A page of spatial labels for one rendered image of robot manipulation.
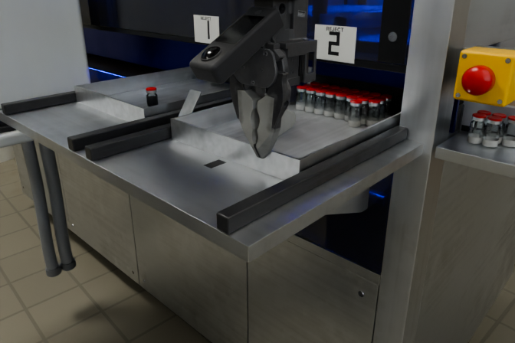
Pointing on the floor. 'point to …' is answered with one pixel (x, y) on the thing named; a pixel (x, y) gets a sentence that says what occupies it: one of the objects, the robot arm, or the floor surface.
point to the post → (405, 212)
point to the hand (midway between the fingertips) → (257, 149)
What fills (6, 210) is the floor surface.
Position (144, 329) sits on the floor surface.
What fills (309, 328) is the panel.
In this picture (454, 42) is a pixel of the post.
